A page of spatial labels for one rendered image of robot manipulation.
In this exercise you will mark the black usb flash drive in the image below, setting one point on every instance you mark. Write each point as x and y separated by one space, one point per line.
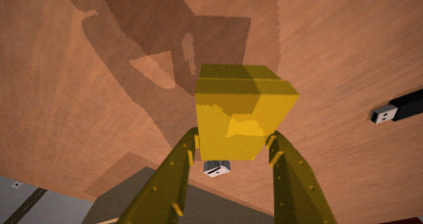
399 108

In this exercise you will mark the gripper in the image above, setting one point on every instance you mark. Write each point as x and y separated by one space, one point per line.
298 197

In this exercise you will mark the yellow box lid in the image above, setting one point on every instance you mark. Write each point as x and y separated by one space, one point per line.
236 117

